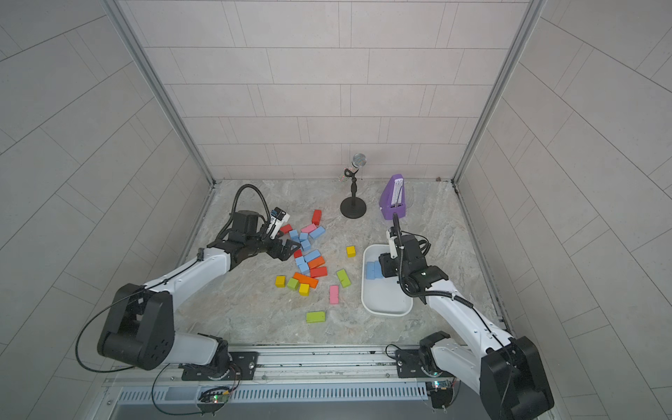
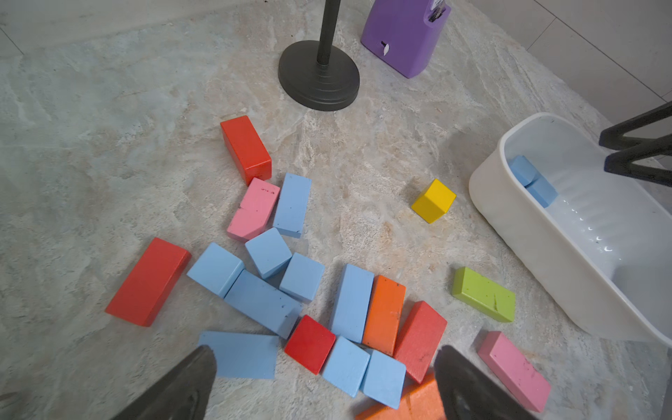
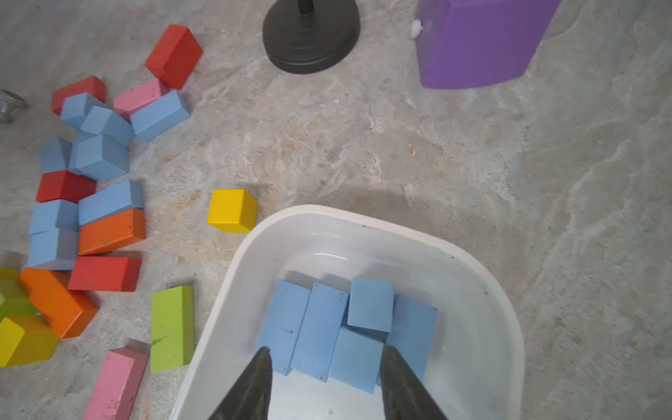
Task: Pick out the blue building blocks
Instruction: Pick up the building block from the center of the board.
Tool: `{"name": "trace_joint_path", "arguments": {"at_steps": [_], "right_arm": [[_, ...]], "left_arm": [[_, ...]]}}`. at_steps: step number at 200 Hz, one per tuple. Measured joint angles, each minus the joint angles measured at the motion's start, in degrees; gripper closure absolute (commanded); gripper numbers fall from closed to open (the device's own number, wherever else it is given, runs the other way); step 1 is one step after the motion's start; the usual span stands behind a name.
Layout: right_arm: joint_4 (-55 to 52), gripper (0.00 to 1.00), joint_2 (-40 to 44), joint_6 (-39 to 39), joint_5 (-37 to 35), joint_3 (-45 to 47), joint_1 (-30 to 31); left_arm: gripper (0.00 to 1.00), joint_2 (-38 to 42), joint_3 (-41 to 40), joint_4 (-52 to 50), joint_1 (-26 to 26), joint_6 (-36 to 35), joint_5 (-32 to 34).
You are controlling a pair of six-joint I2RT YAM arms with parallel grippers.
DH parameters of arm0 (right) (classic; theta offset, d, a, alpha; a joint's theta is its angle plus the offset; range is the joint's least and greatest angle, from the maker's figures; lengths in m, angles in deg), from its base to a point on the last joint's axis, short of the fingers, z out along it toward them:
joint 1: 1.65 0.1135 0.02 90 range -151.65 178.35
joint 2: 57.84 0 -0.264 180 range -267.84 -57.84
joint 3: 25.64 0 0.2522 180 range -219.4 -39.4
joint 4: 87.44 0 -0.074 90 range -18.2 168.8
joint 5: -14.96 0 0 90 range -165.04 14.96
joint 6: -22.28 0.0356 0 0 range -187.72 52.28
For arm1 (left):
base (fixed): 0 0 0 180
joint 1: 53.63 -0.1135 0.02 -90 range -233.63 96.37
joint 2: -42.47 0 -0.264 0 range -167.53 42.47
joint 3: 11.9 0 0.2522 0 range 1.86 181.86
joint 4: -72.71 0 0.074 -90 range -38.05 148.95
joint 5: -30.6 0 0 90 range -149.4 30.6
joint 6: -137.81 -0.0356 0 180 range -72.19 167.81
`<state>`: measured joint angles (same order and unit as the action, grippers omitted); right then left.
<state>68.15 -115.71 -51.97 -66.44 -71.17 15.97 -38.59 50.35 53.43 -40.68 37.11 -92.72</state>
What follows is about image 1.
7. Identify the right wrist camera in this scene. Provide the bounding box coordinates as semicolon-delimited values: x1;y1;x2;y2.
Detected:
386;227;398;259

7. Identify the green cube small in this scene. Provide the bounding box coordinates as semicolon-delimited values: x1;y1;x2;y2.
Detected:
287;278;299;291

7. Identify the orange block long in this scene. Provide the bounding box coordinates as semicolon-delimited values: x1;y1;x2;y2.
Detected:
293;272;319;289

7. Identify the yellow cube lower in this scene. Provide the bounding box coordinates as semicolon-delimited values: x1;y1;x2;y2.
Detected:
299;283;310;296

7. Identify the white plastic tray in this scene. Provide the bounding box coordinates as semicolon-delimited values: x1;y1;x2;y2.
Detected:
360;244;413;317

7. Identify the orange block short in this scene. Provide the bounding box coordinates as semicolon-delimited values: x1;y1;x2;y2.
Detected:
308;257;326;269

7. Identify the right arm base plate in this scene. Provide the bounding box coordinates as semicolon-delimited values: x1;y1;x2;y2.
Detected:
390;349;452;380

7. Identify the right circuit board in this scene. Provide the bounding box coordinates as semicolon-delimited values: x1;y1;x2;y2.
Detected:
425;381;456;411

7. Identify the black microphone stand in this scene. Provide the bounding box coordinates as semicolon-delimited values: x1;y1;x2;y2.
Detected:
341;168;367;220

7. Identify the blue block pile top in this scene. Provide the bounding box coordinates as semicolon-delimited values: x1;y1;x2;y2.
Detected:
309;226;326;239

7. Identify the pink block lower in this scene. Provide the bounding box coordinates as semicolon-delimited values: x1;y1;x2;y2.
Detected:
329;285;341;306

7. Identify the pink block in pile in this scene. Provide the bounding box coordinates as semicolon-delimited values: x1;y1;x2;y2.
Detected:
301;224;317;234

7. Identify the left circuit board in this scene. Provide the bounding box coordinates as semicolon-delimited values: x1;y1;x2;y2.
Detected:
198;386;232;405

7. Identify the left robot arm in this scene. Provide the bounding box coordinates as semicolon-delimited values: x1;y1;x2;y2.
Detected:
96;206;300;377

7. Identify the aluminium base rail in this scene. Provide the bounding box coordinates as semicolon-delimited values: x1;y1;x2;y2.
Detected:
98;337;419;380

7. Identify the blue block above orange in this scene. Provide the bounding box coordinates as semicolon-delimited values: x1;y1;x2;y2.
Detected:
304;250;321;263

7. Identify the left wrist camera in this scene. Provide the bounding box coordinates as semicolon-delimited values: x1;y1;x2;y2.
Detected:
267;208;290;239

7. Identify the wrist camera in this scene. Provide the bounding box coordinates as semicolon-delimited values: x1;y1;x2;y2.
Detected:
386;227;398;259
267;208;290;239

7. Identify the red block lower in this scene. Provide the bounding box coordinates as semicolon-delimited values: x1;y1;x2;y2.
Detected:
310;266;328;278

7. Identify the blue cube beside orange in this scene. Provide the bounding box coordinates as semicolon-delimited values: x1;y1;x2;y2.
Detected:
297;262;310;276

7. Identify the green block front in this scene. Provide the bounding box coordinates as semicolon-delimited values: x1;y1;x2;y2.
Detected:
306;311;327;324

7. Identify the green block by pink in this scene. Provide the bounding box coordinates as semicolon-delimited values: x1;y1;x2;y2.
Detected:
337;269;352;288

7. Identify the purple metronome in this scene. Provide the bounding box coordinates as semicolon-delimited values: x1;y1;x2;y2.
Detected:
379;174;407;221

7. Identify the circuit board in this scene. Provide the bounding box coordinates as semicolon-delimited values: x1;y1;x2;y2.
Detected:
425;381;456;411
198;386;232;405

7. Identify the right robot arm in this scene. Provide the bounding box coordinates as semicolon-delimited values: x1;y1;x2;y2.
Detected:
379;231;555;419

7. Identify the silver microphone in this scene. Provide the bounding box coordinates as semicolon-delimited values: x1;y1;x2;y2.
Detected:
344;153;367;178

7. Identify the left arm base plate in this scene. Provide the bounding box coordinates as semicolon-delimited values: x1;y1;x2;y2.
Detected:
179;352;259;381

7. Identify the red block far upright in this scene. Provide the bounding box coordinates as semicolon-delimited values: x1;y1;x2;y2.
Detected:
311;209;322;226

